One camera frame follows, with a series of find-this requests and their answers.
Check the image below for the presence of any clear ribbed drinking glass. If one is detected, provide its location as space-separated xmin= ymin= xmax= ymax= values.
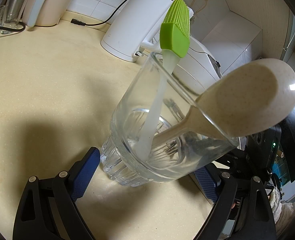
xmin=101 ymin=52 xmax=240 ymax=187

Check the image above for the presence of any beige speckled rice paddle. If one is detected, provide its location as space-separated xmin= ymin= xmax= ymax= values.
xmin=152 ymin=59 xmax=295 ymax=148

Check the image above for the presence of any green silicone basting brush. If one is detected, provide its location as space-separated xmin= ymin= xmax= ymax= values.
xmin=134 ymin=0 xmax=190 ymax=160

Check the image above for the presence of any white rice cooker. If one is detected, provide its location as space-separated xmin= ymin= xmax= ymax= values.
xmin=173 ymin=37 xmax=222 ymax=95

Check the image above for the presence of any white electric kettle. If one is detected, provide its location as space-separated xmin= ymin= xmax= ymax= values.
xmin=100 ymin=0 xmax=195 ymax=62

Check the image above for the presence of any beige electric cooking pot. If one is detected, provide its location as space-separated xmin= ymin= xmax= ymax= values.
xmin=22 ymin=0 xmax=71 ymax=28

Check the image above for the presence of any black power cable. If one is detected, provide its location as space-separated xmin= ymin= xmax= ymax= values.
xmin=0 ymin=0 xmax=143 ymax=33

